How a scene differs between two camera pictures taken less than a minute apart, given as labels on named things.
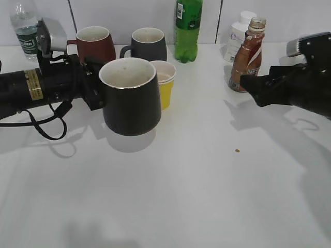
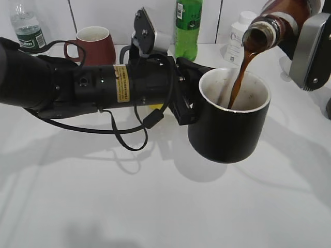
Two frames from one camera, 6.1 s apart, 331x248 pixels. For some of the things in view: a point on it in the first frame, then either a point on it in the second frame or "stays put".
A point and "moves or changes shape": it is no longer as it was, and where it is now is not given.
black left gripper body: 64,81 to 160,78
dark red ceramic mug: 94,41 stays put
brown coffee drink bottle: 247,58 to 279,20
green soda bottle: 188,18 stays put
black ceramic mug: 131,99 moves or changes shape
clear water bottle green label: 25,21 stays put
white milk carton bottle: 237,35 stays put
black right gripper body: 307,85 to 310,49
